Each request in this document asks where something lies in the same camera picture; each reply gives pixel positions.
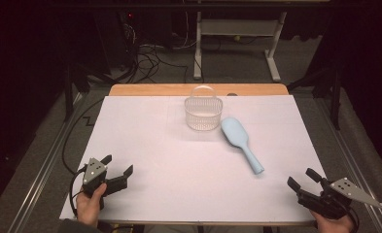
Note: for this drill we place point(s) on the person's right hand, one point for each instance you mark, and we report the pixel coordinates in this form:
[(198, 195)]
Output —
[(332, 225)]

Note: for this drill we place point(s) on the black metal stand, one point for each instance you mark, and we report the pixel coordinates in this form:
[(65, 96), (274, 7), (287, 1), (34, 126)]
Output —
[(69, 93), (335, 97)]

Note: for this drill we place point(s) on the white plastic basket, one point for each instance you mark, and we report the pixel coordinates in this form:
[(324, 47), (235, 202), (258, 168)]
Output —
[(191, 120)]

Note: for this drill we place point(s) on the aluminium floor rail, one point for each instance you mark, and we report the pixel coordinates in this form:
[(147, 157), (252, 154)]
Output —
[(347, 155), (42, 168)]

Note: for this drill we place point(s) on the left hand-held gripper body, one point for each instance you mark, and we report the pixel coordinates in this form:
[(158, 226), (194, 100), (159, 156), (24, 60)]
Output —
[(94, 171)]

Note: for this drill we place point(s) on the small yellow ball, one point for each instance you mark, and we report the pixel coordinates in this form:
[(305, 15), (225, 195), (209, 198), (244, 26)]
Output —
[(237, 38)]

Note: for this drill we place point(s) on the light blue hairbrush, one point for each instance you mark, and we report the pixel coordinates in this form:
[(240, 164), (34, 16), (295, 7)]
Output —
[(235, 132)]

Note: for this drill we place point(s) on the white metal table frame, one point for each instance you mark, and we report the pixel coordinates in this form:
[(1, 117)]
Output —
[(237, 27)]

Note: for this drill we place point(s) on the person's left hand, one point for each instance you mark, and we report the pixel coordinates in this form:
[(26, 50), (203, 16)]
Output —
[(88, 205)]

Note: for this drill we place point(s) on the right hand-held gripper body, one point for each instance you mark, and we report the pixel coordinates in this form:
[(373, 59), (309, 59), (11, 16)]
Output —
[(334, 197)]

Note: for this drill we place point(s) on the white table sheet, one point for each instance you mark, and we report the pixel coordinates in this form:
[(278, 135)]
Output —
[(162, 181)]

